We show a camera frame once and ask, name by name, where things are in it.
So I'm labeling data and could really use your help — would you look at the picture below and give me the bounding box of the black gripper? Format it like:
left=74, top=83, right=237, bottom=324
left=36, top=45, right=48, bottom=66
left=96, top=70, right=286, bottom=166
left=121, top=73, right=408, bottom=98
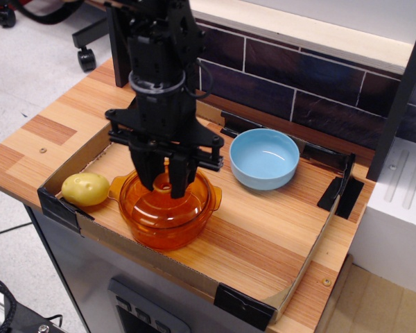
left=105, top=74, right=223, bottom=199

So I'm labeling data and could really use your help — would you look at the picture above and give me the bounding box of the orange transparent pot lid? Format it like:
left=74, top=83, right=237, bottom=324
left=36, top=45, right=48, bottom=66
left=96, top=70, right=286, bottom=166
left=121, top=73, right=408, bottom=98
left=119, top=168, right=216, bottom=232

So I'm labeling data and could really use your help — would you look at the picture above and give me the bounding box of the orange transparent pot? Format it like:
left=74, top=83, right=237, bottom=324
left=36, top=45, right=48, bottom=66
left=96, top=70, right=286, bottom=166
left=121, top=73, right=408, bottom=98
left=108, top=171, right=223, bottom=251

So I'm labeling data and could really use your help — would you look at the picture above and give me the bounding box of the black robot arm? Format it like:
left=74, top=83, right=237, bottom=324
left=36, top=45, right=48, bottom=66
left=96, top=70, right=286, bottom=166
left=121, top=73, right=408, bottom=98
left=105, top=1, right=224, bottom=198

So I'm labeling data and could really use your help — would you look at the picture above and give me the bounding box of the yellow toy potato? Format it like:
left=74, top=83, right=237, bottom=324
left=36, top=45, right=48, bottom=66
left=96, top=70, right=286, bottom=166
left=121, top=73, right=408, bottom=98
left=61, top=173, right=110, bottom=207

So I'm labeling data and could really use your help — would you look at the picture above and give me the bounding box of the light blue bowl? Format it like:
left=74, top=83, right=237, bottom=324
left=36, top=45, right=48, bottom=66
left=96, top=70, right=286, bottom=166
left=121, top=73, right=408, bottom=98
left=229, top=128, right=300, bottom=191

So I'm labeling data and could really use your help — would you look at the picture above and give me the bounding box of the cardboard fence with black tape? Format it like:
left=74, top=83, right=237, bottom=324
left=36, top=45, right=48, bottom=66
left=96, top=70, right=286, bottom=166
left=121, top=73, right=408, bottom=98
left=37, top=81, right=365, bottom=332

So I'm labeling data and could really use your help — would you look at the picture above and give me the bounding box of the black office chair base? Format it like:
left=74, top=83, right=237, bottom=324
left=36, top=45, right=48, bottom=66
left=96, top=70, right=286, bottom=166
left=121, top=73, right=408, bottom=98
left=72, top=18, right=109, bottom=72

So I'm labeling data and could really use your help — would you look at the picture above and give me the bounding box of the grey toy oven front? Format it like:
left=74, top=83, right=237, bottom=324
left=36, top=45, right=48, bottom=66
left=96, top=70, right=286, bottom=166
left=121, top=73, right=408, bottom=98
left=107, top=278, right=191, bottom=333

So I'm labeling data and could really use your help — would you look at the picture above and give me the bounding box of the black caster wheel top left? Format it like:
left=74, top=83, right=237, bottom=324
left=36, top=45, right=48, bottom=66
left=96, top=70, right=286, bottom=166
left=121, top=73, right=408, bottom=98
left=0, top=0, right=16, bottom=28

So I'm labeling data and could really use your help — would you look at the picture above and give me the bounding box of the white toy sink unit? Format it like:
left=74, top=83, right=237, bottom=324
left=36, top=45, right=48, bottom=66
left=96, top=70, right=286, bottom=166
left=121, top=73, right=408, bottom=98
left=349, top=138, right=416, bottom=292

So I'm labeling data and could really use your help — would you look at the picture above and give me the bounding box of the black left shelf post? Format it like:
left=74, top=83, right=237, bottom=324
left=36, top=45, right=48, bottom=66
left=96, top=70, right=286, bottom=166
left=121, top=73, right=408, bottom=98
left=105, top=5, right=131, bottom=87

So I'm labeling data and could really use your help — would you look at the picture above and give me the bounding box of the black shelf post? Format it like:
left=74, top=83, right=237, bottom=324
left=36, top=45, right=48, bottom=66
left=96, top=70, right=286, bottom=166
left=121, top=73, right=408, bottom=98
left=105, top=5, right=131, bottom=87
left=366, top=40, right=416, bottom=182

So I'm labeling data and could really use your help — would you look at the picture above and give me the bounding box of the black cable bottom left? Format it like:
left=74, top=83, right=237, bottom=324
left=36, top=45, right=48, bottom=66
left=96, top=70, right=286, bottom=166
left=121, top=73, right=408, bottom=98
left=0, top=272, right=64, bottom=333

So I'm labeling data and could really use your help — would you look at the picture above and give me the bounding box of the black right shelf post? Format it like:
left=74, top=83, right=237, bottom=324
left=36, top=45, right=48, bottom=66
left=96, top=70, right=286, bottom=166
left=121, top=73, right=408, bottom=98
left=366, top=40, right=416, bottom=182

